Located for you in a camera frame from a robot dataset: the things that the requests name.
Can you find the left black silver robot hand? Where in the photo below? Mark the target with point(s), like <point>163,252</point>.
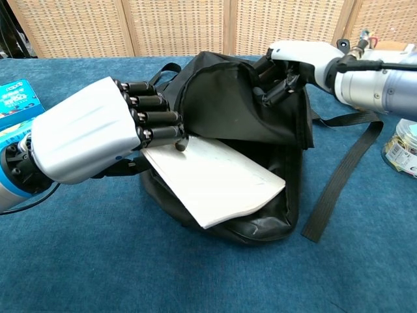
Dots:
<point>84,130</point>

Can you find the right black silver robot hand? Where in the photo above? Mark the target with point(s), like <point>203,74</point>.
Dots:
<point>303,53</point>

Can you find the black backpack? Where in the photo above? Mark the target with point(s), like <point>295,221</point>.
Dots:
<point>234,111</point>

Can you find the white spiral notebook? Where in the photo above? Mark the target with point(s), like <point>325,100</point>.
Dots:
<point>221,182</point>

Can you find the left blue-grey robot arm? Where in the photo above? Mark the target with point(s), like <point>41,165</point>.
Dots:
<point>13,172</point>

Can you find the black handheld clamp tool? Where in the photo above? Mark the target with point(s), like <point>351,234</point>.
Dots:
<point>343,44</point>

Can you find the blue food wrap box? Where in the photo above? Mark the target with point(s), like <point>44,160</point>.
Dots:
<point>13,130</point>

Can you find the blue cookie box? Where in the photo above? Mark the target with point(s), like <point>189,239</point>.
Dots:
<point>16,98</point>

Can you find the woven folding screen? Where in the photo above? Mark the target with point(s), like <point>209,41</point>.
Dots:
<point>179,26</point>

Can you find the blue felt table cover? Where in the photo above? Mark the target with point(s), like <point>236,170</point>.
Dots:
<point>97,261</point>

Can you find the clear jar of colourful clips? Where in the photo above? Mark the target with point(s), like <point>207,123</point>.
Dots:
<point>402,150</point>

